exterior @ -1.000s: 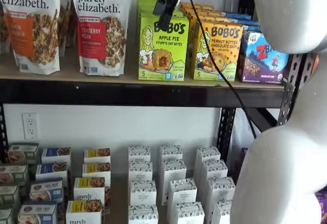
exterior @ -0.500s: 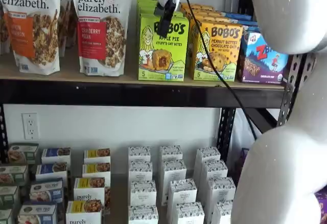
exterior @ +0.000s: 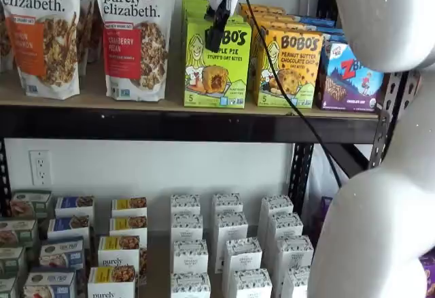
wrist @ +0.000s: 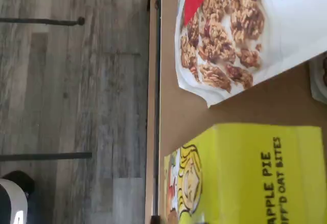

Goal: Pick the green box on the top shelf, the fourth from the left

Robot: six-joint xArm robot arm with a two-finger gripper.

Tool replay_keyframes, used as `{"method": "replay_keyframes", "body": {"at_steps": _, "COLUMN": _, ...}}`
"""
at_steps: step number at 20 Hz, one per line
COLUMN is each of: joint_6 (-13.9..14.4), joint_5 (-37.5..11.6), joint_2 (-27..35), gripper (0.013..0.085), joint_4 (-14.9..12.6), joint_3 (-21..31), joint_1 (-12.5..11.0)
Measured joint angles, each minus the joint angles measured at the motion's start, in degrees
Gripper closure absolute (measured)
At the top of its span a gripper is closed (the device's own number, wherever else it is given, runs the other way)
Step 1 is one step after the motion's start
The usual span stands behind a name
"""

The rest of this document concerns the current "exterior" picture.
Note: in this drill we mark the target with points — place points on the purple snack box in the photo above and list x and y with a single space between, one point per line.
429 277

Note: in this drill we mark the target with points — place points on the orange label granola bag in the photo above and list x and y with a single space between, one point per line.
51 56

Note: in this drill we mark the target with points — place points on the white floral print box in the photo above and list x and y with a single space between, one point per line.
285 224
294 253
251 284
231 226
227 202
190 286
185 204
277 204
295 284
243 253
187 228
190 257

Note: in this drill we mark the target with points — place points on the wooden shelf board with snacks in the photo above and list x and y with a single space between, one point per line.
87 87

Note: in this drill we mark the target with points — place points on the green Bobo's apple pie box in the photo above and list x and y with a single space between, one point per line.
193 14
217 80
193 2

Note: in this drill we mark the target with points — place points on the white cartons on lower shelf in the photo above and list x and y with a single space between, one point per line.
158 260

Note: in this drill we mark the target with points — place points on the orange Bobo's peanut butter box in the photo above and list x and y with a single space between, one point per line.
268 16
265 8
295 83
282 25

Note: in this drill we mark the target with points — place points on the blue flax cereal box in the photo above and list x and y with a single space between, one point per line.
49 286
68 226
61 253
74 206

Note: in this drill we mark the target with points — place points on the blue Zbar snack box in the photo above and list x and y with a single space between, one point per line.
334 37
343 87
319 22

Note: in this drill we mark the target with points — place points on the black metal shelf rack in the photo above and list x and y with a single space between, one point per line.
170 124

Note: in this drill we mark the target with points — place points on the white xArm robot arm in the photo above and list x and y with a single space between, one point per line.
374 226

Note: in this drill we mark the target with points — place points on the yellow banana nut box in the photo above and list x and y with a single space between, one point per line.
129 206
112 282
119 250
127 226

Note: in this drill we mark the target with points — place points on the red label granola bag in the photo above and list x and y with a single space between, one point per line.
136 12

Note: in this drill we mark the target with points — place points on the white wall outlet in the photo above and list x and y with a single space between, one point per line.
40 167

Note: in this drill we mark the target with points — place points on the green cereal box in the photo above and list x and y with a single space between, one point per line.
8 287
32 202
12 260
18 233

